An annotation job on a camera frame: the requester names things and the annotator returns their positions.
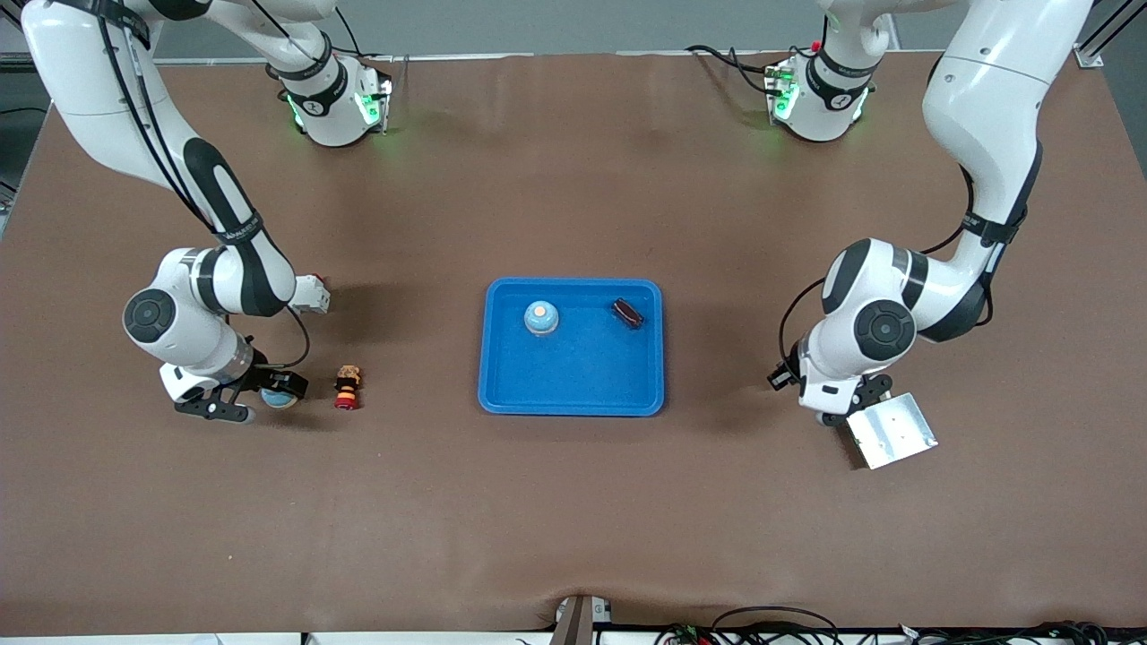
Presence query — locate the brown table cover sheet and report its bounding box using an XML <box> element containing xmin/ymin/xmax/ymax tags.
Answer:
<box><xmin>0</xmin><ymin>49</ymin><xmax>1147</xmax><ymax>639</ymax></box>

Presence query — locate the black cable bundle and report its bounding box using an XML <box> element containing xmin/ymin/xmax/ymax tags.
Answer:
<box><xmin>896</xmin><ymin>620</ymin><xmax>1117</xmax><ymax>645</ymax></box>
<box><xmin>652</xmin><ymin>606</ymin><xmax>843</xmax><ymax>645</ymax></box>

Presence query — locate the white circuit breaker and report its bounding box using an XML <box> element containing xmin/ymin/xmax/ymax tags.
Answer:
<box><xmin>291</xmin><ymin>274</ymin><xmax>332</xmax><ymax>314</ymax></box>

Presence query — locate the orange red push button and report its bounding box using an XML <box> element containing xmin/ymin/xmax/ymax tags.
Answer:
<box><xmin>333</xmin><ymin>364</ymin><xmax>364</xmax><ymax>412</ymax></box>

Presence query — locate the black left base cable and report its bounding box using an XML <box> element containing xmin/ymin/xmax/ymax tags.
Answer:
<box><xmin>686</xmin><ymin>43</ymin><xmax>794</xmax><ymax>99</ymax></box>

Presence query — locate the aluminium plate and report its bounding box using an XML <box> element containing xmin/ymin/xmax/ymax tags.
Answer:
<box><xmin>844</xmin><ymin>391</ymin><xmax>940</xmax><ymax>471</ymax></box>

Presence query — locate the aluminium frame post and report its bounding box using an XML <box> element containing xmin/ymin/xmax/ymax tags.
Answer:
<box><xmin>1075</xmin><ymin>0</ymin><xmax>1147</xmax><ymax>69</ymax></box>

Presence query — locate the blue plastic tray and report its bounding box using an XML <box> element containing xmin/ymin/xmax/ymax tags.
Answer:
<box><xmin>477</xmin><ymin>277</ymin><xmax>667</xmax><ymax>418</ymax></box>

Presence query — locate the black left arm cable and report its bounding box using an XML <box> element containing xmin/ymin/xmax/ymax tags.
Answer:
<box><xmin>778</xmin><ymin>161</ymin><xmax>979</xmax><ymax>368</ymax></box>

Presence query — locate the black right base cable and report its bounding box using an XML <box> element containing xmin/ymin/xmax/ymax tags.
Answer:
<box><xmin>332</xmin><ymin>9</ymin><xmax>395</xmax><ymax>64</ymax></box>

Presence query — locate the black base cable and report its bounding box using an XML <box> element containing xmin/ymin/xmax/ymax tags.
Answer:
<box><xmin>332</xmin><ymin>9</ymin><xmax>395</xmax><ymax>64</ymax></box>
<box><xmin>686</xmin><ymin>43</ymin><xmax>794</xmax><ymax>99</ymax></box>

